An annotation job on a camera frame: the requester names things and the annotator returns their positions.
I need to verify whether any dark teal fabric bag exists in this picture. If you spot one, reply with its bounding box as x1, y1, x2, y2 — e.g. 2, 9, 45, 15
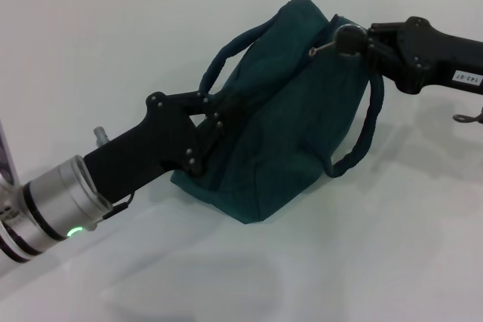
169, 0, 386, 226

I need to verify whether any silver left wrist port stub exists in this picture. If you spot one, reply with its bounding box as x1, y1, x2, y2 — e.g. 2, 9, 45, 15
93, 125, 109, 146

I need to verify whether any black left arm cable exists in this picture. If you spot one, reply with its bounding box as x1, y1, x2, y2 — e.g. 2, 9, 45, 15
101, 192, 136, 220

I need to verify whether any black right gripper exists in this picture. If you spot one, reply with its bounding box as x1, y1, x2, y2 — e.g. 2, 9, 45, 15
334, 16, 483, 97

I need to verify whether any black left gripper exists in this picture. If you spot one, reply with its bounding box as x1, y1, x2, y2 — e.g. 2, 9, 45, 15
83, 90, 246, 203

